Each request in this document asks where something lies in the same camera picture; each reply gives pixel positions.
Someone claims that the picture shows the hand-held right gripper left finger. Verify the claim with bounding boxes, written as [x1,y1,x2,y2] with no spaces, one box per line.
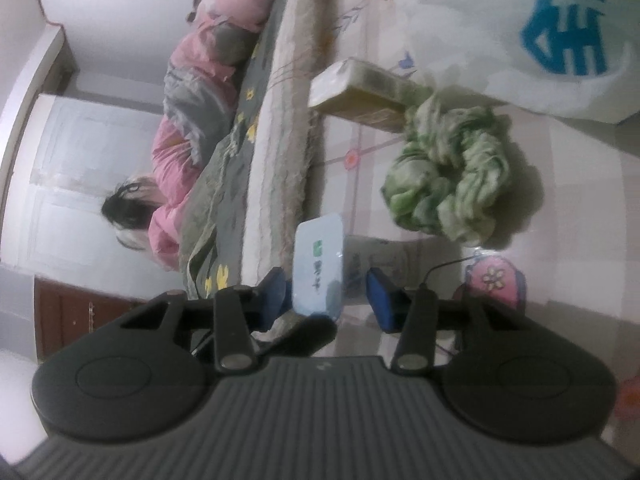
[75,266,287,374]

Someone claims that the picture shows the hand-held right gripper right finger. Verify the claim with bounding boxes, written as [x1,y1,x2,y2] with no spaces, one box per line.
[366,266,566,374]

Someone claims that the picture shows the light blue tissue pack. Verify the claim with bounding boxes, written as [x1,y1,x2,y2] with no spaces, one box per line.
[292,212,418,321]

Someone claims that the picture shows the white plastic bag blue print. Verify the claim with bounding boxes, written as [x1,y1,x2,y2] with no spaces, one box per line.
[385,0,640,126]

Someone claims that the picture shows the green floral blanket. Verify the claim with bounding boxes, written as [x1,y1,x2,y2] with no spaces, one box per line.
[182,130,251,291]

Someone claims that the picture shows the green white knotted cloth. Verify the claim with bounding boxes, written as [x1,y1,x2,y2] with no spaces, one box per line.
[381,92,513,248]

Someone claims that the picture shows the grey quilt yellow stars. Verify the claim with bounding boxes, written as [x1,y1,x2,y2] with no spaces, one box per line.
[180,0,301,301]

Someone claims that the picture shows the brown wooden cabinet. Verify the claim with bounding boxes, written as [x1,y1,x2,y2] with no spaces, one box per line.
[34,277,151,361]

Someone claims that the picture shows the white box gold top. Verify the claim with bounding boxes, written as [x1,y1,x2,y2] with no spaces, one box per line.
[307,57,433,131]

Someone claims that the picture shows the checked floor mat teapot print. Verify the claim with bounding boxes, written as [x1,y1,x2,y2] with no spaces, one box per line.
[300,0,640,361]

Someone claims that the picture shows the white door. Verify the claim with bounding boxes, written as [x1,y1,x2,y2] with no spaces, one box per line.
[0,92,171,281]

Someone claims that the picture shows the pink grey duvet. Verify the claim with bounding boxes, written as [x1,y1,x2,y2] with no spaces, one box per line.
[147,0,296,273]

